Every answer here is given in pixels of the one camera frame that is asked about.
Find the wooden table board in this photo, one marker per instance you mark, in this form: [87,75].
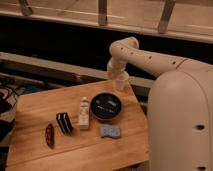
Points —
[80,150]

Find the black white striped eraser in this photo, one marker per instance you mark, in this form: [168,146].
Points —
[64,122]

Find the white tube bottle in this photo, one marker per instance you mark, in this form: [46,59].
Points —
[84,116]

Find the blue sponge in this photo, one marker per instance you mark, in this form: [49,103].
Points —
[111,131]

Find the black round bowl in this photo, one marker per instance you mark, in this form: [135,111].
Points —
[105,106]

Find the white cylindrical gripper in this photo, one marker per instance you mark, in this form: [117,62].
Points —
[120,81]

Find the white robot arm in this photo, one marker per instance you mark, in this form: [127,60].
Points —
[180,106]

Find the clutter of cables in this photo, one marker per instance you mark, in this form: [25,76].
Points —
[10,91]

